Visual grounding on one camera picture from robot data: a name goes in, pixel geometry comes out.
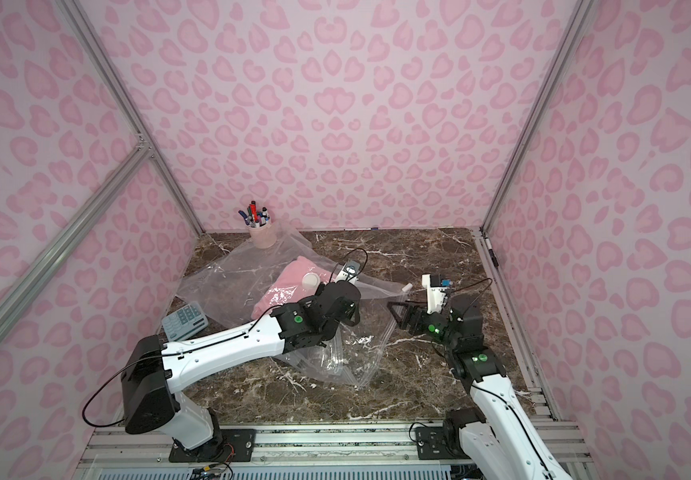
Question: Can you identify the pink fluffy blanket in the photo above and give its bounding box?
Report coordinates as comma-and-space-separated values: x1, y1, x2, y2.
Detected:
251, 256, 329, 319

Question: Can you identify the clear plastic vacuum bag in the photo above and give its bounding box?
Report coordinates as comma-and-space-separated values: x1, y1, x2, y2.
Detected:
176, 224, 407, 387

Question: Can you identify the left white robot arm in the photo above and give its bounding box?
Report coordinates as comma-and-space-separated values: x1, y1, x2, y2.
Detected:
120, 280, 361, 458

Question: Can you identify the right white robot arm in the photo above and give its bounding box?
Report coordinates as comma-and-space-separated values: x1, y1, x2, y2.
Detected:
387, 294, 571, 479

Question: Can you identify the pink pen cup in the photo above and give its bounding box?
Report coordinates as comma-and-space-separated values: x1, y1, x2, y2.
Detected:
249, 222, 277, 250

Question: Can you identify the blue marker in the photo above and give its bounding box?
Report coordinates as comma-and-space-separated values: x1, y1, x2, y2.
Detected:
238, 210, 252, 227

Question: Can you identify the red marker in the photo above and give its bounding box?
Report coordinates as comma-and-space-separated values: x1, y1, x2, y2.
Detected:
249, 200, 260, 228

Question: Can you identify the light blue calculator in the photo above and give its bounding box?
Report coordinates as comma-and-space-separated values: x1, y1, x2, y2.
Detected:
162, 302, 208, 342

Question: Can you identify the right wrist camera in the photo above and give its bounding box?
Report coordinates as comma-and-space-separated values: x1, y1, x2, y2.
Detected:
421, 274, 451, 314

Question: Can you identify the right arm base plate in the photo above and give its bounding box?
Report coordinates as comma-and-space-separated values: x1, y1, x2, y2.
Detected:
409, 422, 469, 461

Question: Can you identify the aluminium front rail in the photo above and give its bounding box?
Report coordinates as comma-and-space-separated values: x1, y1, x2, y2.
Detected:
71, 419, 593, 480

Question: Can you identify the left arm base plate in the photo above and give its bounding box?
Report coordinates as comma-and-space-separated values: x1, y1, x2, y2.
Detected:
168, 428, 257, 463

